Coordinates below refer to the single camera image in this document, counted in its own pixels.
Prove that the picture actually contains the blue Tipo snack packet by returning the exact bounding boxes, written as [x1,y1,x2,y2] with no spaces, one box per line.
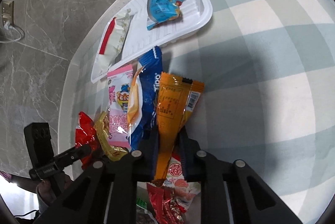
[127,46,162,150]

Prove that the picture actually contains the red white candy packet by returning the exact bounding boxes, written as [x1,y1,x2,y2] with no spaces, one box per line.
[164,149,201,213]

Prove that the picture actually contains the white plastic tray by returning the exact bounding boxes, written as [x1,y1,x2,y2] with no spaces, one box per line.
[91,0,213,83]

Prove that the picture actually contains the gold foil snack packet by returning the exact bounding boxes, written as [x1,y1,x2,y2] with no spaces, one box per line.
[94,111,128,162]

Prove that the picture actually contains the white red snack packet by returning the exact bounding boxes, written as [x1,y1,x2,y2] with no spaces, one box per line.
[97,9,132,72]

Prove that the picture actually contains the red foil snack packet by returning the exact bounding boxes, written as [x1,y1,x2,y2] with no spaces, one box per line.
[75,111,100,170]

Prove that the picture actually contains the checkered tablecloth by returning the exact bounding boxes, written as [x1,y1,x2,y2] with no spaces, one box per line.
[73,0,335,224]

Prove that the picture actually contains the green edged nut packet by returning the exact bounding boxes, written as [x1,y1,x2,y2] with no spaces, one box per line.
[136,197,158,224]

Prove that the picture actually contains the orange snack packet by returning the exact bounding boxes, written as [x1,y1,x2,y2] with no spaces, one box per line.
[154,72,204,180]

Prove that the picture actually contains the pink cartoon snack packet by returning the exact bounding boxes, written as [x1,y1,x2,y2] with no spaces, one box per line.
[107,65,133,149]

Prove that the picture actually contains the white cable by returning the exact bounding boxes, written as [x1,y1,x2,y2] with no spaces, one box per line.
[0,23,26,45]

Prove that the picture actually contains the small red candy packet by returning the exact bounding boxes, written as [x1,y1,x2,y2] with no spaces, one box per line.
[147,184,185,224]

